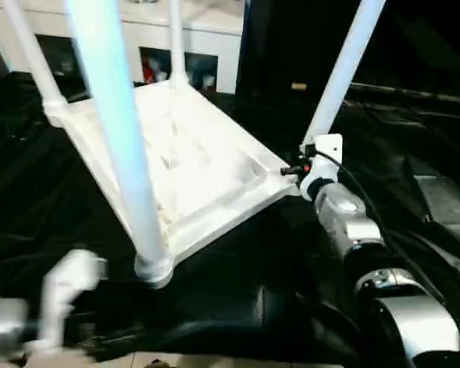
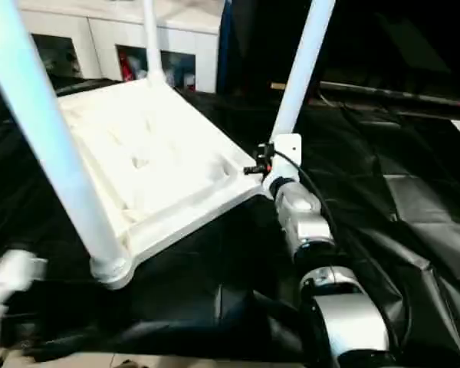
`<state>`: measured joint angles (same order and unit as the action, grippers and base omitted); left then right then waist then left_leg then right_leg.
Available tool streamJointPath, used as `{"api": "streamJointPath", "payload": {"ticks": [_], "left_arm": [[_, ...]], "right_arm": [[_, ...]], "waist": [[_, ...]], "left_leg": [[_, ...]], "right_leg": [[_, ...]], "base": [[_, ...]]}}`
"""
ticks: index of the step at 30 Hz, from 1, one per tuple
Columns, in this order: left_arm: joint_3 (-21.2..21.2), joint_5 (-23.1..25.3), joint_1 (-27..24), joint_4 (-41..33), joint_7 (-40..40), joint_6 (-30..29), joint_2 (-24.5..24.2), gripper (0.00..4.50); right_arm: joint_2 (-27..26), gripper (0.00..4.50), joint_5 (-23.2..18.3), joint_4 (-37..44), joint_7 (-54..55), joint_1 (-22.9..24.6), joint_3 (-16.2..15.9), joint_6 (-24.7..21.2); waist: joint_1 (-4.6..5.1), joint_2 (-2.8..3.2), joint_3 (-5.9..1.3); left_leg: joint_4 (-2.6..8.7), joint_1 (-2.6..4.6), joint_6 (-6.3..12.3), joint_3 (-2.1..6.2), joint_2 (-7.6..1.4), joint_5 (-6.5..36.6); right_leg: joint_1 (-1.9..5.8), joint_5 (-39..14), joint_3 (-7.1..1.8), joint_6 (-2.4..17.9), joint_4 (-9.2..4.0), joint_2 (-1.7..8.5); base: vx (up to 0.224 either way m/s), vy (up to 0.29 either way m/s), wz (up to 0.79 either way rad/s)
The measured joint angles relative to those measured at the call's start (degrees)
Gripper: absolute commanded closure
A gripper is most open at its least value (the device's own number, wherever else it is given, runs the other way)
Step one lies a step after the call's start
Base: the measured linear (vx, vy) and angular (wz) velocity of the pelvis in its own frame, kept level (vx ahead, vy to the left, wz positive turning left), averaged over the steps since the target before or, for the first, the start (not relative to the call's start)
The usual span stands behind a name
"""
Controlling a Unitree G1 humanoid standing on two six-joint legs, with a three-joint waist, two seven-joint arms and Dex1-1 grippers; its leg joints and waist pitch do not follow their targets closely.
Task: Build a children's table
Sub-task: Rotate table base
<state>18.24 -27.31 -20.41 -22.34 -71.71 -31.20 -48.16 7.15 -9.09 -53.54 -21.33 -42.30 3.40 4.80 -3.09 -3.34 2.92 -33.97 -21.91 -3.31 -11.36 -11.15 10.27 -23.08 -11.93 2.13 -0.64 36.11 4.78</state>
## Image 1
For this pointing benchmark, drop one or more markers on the black glossy mat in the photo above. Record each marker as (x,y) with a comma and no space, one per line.
(42,191)

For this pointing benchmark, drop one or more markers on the white cabinet with glass doors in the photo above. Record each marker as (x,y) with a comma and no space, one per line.
(211,38)

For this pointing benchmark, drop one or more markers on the small gold label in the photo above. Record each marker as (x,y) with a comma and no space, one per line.
(299,86)

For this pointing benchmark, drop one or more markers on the white plastic table leg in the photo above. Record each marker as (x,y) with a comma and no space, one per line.
(176,38)
(115,115)
(34,57)
(341,76)

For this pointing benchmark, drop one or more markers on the black long pole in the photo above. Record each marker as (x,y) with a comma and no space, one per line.
(406,92)

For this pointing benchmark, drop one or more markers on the small white jar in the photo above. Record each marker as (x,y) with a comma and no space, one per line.
(207,81)

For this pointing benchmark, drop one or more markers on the white plastic table top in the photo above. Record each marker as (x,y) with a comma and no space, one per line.
(214,161)

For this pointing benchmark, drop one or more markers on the small white cup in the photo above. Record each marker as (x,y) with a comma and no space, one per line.
(161,73)

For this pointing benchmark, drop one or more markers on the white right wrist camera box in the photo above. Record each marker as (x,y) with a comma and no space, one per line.
(327,149)

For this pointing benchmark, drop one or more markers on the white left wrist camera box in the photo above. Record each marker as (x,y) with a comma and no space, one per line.
(69,276)

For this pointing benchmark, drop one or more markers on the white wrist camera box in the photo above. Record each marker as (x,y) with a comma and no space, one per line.
(327,149)
(69,276)

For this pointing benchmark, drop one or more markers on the black backdrop cloth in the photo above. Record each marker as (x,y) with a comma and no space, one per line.
(425,38)

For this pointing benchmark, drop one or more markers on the red packet in cabinet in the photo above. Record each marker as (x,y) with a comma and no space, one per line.
(149,71)

